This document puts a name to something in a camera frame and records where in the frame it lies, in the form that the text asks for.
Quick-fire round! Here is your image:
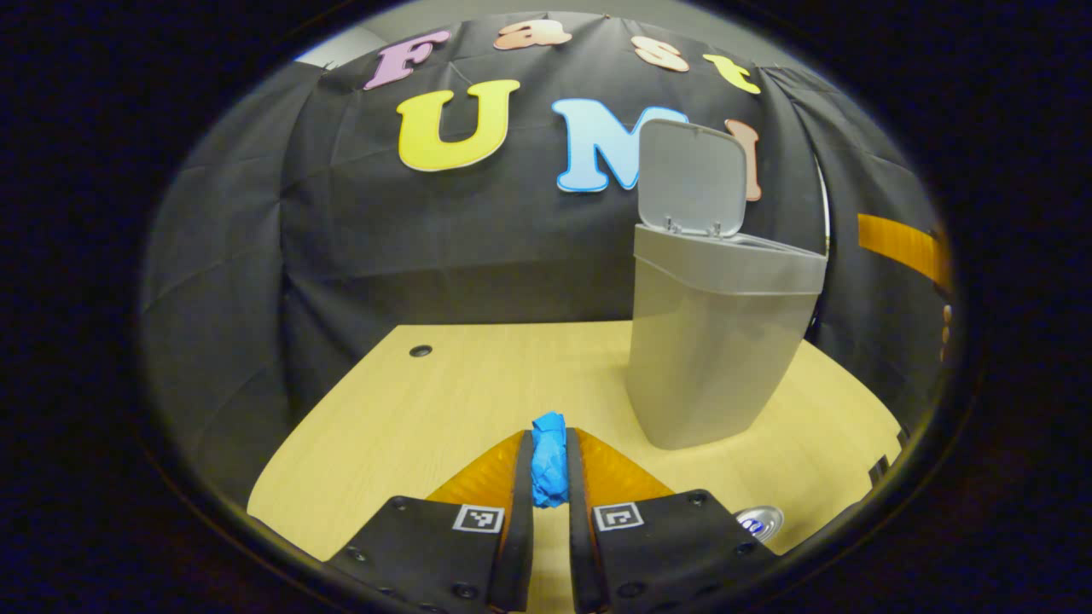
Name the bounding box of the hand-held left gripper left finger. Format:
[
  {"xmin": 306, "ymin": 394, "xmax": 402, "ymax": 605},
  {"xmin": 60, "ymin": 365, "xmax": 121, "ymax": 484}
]
[{"xmin": 328, "ymin": 429, "xmax": 537, "ymax": 613}]

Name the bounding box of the black backdrop cloth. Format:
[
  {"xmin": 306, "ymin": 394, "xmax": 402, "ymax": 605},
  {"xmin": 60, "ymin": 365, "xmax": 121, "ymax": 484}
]
[{"xmin": 141, "ymin": 13, "xmax": 952, "ymax": 504}]

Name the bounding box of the blue paper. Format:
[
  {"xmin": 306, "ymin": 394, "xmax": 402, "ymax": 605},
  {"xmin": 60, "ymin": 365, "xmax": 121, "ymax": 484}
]
[{"xmin": 531, "ymin": 412, "xmax": 570, "ymax": 509}]

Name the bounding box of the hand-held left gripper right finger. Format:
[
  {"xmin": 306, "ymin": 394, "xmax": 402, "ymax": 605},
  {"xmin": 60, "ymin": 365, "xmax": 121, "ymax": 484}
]
[{"xmin": 566, "ymin": 428, "xmax": 779, "ymax": 613}]

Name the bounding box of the grey desktop garbage bin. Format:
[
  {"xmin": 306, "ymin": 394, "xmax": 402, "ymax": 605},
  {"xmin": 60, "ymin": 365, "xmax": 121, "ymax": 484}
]
[{"xmin": 625, "ymin": 118, "xmax": 828, "ymax": 451}]

